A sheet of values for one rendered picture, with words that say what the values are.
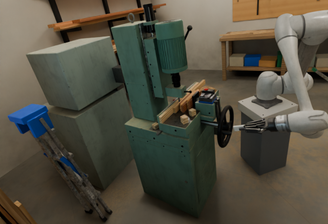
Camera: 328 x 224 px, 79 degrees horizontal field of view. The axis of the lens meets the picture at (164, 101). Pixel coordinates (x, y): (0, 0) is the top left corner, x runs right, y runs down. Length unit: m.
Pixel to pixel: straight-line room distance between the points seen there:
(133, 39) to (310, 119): 1.06
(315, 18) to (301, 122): 0.58
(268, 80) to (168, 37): 0.94
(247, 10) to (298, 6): 0.83
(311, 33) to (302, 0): 3.05
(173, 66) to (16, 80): 2.32
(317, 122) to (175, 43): 0.82
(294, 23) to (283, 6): 3.07
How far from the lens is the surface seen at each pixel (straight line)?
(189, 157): 1.41
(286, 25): 1.38
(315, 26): 1.40
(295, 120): 1.14
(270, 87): 1.83
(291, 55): 1.29
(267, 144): 2.02
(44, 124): 1.42
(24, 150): 3.35
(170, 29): 1.23
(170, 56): 1.26
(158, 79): 1.39
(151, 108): 1.50
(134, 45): 1.37
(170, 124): 1.31
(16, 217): 1.97
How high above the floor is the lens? 1.61
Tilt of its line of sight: 26 degrees down
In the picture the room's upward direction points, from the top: 10 degrees counter-clockwise
